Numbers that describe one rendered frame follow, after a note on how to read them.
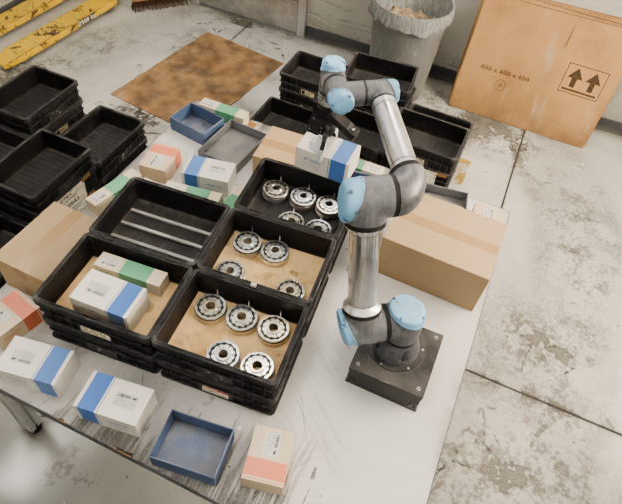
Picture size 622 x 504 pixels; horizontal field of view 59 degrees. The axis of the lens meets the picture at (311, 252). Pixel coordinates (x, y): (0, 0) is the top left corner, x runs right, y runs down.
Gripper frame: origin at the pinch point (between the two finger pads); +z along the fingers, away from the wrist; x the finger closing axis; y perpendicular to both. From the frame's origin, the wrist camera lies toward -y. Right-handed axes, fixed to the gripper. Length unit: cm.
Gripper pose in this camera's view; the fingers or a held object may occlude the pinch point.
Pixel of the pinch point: (328, 152)
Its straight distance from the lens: 196.2
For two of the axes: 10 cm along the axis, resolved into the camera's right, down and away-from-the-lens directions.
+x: -4.0, 6.8, -6.1
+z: -0.8, 6.4, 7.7
